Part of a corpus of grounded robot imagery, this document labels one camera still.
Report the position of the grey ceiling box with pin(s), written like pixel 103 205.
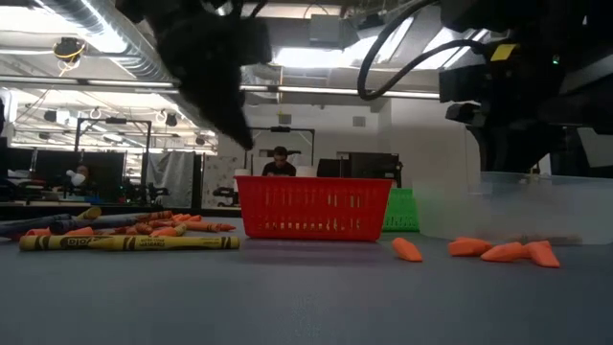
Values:
pixel 325 29

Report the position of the grey hanging cloth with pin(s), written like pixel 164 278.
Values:
pixel 170 177

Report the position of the green plastic basket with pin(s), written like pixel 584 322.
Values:
pixel 402 211

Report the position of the small black monitor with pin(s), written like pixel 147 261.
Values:
pixel 333 167

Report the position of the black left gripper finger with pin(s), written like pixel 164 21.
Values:
pixel 230 120

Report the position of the blue crayon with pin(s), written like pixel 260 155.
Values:
pixel 96 223
pixel 29 225

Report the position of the person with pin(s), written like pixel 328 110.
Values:
pixel 84 171
pixel 279 165

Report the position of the grey wall vent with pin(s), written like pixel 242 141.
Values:
pixel 285 118
pixel 359 121

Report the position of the orange crayon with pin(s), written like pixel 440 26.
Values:
pixel 129 229
pixel 211 226
pixel 155 215

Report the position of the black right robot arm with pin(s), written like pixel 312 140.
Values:
pixel 589 24

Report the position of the clear plastic container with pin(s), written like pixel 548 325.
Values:
pixel 517 211

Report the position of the red plastic basket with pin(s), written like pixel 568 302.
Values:
pixel 311 211

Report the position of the white paper cup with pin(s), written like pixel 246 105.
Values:
pixel 241 172
pixel 306 171

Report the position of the black station frame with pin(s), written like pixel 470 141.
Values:
pixel 112 121
pixel 287 129

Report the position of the silver ceiling duct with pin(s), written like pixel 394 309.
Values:
pixel 139 57

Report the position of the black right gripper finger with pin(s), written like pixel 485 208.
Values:
pixel 517 148

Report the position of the ceiling strip light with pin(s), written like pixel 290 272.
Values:
pixel 311 89
pixel 96 83

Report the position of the yellow crayon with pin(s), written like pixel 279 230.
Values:
pixel 181 229
pixel 48 242
pixel 167 243
pixel 90 213

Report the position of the large black monitor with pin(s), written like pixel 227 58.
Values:
pixel 373 165

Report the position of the white desk lamp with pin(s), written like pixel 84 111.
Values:
pixel 76 178

